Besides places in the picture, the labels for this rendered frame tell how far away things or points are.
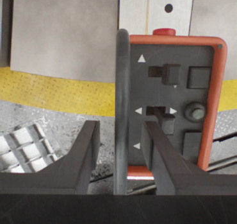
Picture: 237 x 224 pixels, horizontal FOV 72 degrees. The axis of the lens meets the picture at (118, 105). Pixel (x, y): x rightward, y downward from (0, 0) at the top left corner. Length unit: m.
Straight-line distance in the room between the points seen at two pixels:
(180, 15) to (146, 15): 0.06
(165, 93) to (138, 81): 0.04
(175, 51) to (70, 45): 0.56
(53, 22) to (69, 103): 0.51
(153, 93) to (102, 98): 0.83
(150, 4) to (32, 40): 0.55
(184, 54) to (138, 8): 0.15
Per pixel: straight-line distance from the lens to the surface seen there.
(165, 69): 0.18
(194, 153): 0.28
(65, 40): 0.75
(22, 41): 0.81
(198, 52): 0.25
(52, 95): 1.12
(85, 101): 1.07
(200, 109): 0.25
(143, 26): 0.35
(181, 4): 0.37
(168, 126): 0.19
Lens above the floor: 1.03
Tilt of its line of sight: 76 degrees down
